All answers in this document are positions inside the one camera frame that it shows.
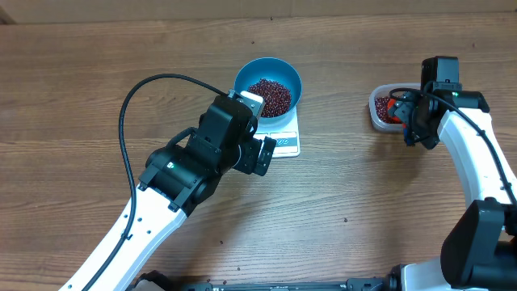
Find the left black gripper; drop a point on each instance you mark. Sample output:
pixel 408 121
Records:
pixel 249 163

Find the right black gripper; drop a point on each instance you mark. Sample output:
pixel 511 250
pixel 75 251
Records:
pixel 430 139

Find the clear plastic container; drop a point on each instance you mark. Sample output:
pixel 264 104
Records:
pixel 383 91

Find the blue bowl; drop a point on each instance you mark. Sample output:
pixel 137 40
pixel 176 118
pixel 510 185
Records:
pixel 273 69

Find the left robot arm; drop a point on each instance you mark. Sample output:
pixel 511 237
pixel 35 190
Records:
pixel 177 178

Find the red beans in bowl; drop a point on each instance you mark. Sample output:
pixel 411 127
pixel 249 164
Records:
pixel 277 97

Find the orange measuring scoop blue handle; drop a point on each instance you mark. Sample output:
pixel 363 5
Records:
pixel 400 111

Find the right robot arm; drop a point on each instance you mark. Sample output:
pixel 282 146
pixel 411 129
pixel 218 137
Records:
pixel 480 251

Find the white kitchen scale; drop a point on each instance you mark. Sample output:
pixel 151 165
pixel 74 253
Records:
pixel 285 130

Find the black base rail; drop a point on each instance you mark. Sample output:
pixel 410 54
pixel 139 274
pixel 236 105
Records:
pixel 157 281

